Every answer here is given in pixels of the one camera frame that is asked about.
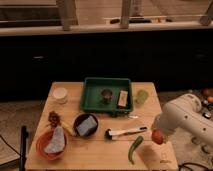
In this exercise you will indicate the red apple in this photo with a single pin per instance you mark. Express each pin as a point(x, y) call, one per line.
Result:
point(157, 137)

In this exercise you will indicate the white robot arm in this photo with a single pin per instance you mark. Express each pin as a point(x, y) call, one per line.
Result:
point(184, 112)

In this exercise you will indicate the green plastic cup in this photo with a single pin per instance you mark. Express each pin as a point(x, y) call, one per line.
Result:
point(141, 97)

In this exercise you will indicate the white paper cup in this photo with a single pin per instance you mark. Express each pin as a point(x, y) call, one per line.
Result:
point(60, 95)

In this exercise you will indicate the green plastic tray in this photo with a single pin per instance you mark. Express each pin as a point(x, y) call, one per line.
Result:
point(91, 99)

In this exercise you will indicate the beige sponge block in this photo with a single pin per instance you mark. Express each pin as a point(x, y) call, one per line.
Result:
point(122, 101)

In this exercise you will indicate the small silver utensil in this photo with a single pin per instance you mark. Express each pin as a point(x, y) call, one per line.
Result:
point(132, 116)

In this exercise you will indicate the dark bowl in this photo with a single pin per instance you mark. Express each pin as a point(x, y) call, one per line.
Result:
point(80, 119)

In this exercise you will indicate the blue grey sponge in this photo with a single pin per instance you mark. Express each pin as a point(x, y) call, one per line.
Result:
point(86, 126)

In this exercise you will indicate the black white brush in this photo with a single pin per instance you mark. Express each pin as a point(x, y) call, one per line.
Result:
point(113, 134)

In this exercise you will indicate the yellow banana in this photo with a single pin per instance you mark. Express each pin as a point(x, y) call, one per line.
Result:
point(68, 128)

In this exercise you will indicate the brown grape bunch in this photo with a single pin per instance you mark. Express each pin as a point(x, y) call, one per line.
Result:
point(54, 119)

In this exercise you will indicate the green chili pepper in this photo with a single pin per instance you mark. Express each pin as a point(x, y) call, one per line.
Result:
point(133, 147)

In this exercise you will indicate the grey cloth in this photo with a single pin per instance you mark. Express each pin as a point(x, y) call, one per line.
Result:
point(57, 142)

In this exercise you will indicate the orange bowl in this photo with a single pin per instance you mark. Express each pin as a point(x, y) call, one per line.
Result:
point(42, 142)

